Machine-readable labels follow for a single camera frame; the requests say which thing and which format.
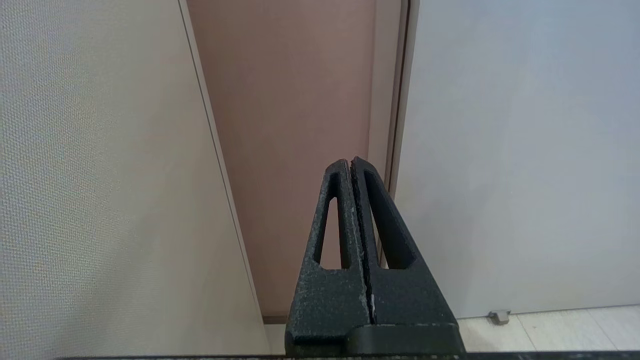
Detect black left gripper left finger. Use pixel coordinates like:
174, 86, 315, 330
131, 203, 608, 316
285, 159, 372, 357

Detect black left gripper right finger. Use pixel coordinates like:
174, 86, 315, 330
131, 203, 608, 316
350, 156, 467, 357

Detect white room door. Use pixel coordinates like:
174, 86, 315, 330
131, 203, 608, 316
389, 0, 640, 320

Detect beige cabinet panel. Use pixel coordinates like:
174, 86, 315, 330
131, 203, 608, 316
0, 0, 272, 358

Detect beige door frame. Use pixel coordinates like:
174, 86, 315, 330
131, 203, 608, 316
367, 0, 421, 269

